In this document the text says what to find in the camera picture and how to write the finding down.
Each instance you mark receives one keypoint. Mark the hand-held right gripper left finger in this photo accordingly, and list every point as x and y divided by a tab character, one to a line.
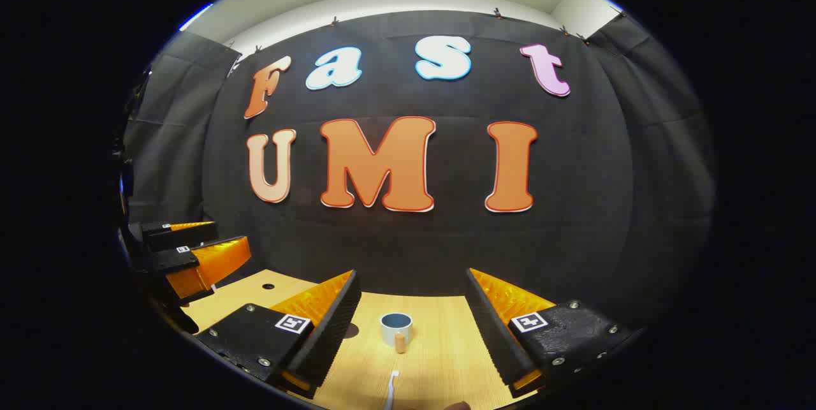
331	333

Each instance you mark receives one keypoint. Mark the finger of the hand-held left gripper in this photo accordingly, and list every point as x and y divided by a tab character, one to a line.
210	263
191	234

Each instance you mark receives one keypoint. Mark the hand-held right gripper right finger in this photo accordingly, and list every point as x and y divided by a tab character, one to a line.
494	333

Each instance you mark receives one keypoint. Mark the dark round coaster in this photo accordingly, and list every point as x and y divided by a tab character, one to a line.
350	331

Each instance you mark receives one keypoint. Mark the white toothbrush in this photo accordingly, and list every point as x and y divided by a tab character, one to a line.
391	391

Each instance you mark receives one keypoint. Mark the wooden desktop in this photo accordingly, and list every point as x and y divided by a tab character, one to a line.
440	359

